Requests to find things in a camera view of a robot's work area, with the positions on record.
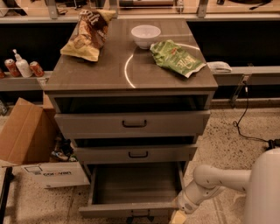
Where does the grey bottom drawer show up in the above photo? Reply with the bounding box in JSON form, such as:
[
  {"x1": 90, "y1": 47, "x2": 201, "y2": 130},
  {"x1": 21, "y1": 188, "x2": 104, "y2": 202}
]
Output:
[{"x1": 79, "y1": 162, "x2": 184, "y2": 224}]

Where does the grey drawer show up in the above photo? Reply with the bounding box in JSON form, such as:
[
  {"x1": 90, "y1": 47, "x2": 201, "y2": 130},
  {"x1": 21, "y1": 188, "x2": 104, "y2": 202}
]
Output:
[
  {"x1": 55, "y1": 110, "x2": 210, "y2": 139},
  {"x1": 79, "y1": 162, "x2": 184, "y2": 224},
  {"x1": 74, "y1": 144, "x2": 197, "y2": 164}
]

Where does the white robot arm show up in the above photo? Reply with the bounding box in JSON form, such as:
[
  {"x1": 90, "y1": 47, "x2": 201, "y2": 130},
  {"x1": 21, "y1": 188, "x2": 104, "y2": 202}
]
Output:
[{"x1": 169, "y1": 148, "x2": 280, "y2": 224}]

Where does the grey middle drawer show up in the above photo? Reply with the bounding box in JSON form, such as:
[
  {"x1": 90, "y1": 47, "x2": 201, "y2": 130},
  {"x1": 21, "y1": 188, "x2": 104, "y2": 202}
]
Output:
[{"x1": 74, "y1": 144, "x2": 197, "y2": 164}]

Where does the grey drawer cabinet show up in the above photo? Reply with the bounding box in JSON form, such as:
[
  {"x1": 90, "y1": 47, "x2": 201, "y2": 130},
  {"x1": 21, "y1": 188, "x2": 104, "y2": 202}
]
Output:
[{"x1": 44, "y1": 17, "x2": 219, "y2": 176}]

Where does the grey top drawer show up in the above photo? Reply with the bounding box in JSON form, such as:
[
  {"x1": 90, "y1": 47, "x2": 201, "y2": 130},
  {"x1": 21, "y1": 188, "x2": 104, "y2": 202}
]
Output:
[{"x1": 55, "y1": 110, "x2": 210, "y2": 139}]

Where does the black stand right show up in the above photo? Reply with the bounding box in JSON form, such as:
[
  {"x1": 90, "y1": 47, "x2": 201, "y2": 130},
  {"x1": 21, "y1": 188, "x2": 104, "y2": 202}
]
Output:
[{"x1": 267, "y1": 139, "x2": 280, "y2": 151}]

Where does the black stand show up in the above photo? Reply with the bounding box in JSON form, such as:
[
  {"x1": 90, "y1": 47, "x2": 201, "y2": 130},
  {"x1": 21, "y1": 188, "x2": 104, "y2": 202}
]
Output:
[
  {"x1": 267, "y1": 139, "x2": 280, "y2": 151},
  {"x1": 0, "y1": 167, "x2": 14, "y2": 224}
]

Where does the white folded cloth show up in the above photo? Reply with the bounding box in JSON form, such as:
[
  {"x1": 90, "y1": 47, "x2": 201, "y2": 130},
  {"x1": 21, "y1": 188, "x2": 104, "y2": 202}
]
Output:
[{"x1": 207, "y1": 61, "x2": 232, "y2": 74}]

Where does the green chip bag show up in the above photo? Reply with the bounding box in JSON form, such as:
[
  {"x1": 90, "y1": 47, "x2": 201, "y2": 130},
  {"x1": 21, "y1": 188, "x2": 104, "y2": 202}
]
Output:
[{"x1": 150, "y1": 39, "x2": 206, "y2": 78}]

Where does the brown cardboard box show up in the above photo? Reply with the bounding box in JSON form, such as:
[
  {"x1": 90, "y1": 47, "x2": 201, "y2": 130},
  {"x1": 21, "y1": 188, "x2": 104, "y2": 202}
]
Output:
[{"x1": 0, "y1": 98, "x2": 57, "y2": 165}]

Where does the black stand left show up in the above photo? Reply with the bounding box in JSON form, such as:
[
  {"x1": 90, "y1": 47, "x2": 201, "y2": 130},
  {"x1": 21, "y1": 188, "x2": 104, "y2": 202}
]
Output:
[{"x1": 0, "y1": 167, "x2": 14, "y2": 224}]

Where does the white bowl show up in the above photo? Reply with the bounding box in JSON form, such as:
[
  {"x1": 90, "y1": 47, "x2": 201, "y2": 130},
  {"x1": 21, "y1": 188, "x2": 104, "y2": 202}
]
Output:
[{"x1": 131, "y1": 24, "x2": 161, "y2": 49}]

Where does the yellow brown chip bag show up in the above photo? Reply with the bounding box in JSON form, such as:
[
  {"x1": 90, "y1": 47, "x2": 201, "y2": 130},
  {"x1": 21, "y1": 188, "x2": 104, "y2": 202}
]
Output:
[{"x1": 60, "y1": 10, "x2": 116, "y2": 62}]

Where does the red soda can right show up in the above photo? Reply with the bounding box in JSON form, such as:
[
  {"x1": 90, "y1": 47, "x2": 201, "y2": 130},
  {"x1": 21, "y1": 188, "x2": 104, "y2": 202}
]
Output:
[{"x1": 30, "y1": 61, "x2": 45, "y2": 77}]

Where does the red soda can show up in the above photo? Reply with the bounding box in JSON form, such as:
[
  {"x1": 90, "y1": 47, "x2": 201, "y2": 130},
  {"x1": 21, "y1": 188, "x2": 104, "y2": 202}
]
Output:
[
  {"x1": 4, "y1": 59, "x2": 20, "y2": 77},
  {"x1": 30, "y1": 61, "x2": 45, "y2": 77}
]

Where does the white pump bottle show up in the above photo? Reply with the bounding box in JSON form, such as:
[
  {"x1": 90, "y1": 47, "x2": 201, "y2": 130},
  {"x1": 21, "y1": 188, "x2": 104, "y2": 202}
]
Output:
[{"x1": 13, "y1": 49, "x2": 32, "y2": 78}]

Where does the red soda can left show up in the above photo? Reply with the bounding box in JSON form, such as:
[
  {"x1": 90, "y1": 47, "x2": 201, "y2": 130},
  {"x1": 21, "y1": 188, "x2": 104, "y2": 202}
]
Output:
[{"x1": 4, "y1": 59, "x2": 20, "y2": 77}]

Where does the black cable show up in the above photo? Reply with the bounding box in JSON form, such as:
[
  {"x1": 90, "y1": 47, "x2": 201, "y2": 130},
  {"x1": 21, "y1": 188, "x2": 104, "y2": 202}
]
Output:
[{"x1": 232, "y1": 82, "x2": 270, "y2": 144}]

